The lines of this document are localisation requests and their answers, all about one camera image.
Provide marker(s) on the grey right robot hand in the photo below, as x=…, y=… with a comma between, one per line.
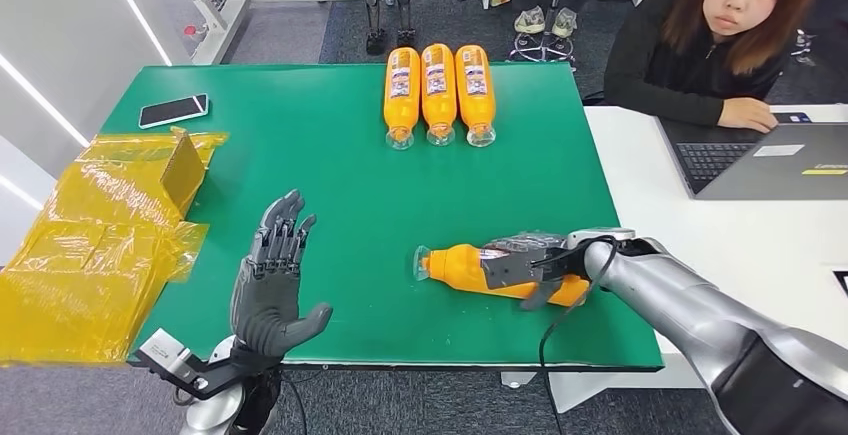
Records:
x=510, y=270

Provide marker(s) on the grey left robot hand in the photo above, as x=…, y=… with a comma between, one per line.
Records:
x=265, y=299

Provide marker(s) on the orange juice bottle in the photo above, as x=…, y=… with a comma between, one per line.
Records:
x=438, y=107
x=477, y=108
x=401, y=110
x=457, y=270

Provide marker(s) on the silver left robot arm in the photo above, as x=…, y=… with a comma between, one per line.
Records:
x=212, y=415

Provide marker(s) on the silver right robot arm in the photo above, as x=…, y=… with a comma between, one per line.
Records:
x=696, y=313

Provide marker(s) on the green table mat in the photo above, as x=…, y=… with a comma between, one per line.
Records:
x=331, y=187

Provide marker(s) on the yellow film wrapped cardboard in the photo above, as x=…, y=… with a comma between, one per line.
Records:
x=93, y=266

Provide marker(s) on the black smartphone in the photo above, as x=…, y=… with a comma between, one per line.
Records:
x=173, y=110

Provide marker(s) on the white desk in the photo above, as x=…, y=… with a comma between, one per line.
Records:
x=729, y=233

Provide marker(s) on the grey sneaker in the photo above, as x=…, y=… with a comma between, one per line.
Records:
x=530, y=20
x=565, y=21

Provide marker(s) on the grey laptop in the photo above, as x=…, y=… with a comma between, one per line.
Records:
x=768, y=174

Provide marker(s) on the person's hand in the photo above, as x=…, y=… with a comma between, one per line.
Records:
x=748, y=115

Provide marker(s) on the black robot leg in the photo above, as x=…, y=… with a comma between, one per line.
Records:
x=404, y=1
x=374, y=8

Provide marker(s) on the chrome chair base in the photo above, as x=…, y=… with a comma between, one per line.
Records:
x=803, y=44

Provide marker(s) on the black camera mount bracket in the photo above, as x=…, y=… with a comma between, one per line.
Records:
x=208, y=376

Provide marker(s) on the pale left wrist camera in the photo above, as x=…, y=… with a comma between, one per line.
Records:
x=162, y=349

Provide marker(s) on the white metal stand frame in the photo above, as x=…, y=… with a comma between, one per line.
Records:
x=225, y=14

